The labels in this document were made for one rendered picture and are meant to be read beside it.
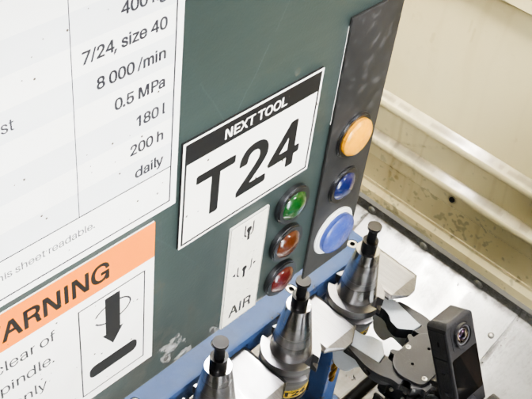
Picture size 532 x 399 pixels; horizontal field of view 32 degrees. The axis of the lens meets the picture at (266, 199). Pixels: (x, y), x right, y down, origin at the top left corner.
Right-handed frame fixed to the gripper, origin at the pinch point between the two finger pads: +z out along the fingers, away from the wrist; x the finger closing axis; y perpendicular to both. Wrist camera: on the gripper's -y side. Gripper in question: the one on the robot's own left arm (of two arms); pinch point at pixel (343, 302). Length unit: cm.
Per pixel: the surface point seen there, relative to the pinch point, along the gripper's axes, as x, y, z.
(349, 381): 12.3, 29.5, 2.1
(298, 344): -12.0, -5.5, -2.9
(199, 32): -38, -57, -10
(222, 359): -22.2, -10.9, -1.7
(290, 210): -30, -42, -11
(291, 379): -12.9, -1.1, -3.6
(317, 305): -4.1, -1.9, 0.7
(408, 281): 6.4, -2.2, -3.8
